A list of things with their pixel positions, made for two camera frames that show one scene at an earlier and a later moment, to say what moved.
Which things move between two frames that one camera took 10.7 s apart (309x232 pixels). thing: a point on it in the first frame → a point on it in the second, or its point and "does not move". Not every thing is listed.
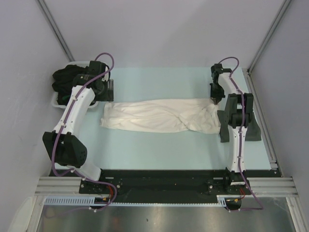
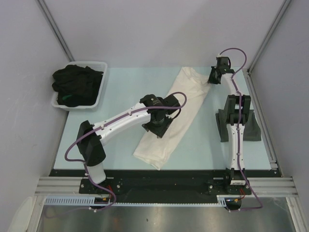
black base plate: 166,186 does not move
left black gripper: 108,95 → 158,131
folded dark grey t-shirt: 253,132 does not move
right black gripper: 216,97 → 210,79
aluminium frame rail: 71,186 does not move
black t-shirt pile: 63,82 does not move
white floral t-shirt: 194,115 → 154,152
